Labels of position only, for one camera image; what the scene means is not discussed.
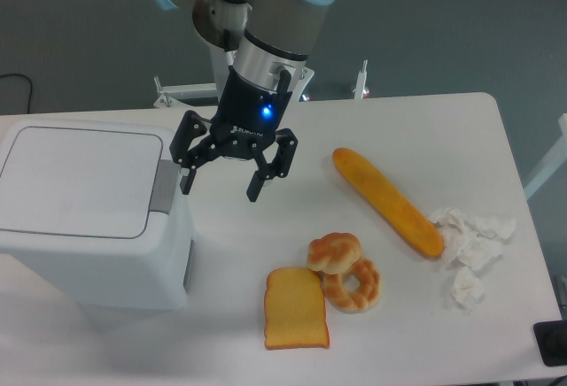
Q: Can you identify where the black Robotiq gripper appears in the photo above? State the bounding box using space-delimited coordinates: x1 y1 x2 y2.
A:
169 68 298 202

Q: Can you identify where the white push-lid trash can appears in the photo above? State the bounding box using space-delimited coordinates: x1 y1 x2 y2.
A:
1 119 195 310

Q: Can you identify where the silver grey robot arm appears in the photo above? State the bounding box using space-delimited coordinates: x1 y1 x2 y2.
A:
157 0 335 201

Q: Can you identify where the braided round bread bun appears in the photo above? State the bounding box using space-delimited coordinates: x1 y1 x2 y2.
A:
306 232 362 274

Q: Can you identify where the long orange baguette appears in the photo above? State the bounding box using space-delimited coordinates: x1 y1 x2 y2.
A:
331 148 445 259

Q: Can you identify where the orange toast slice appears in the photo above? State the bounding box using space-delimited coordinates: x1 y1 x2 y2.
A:
264 266 330 351

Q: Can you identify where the large crumpled white tissue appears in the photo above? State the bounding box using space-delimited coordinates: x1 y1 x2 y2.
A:
429 207 517 272

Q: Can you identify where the small crumpled white tissue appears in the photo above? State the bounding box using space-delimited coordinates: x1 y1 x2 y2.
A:
451 266 485 313

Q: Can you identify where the black device at table edge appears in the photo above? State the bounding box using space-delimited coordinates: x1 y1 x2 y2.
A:
532 320 566 367

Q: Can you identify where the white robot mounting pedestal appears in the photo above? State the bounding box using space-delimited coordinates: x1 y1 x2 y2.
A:
152 42 315 109

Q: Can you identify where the white clamp bracket with red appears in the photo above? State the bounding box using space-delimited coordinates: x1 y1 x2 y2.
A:
352 59 369 99

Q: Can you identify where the braided bread ring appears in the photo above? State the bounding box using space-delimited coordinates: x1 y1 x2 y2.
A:
322 257 382 315

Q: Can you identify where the black cable on floor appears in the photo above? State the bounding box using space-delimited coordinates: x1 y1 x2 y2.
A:
0 73 35 115

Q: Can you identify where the white frame leg right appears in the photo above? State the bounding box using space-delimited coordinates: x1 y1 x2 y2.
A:
524 113 566 200

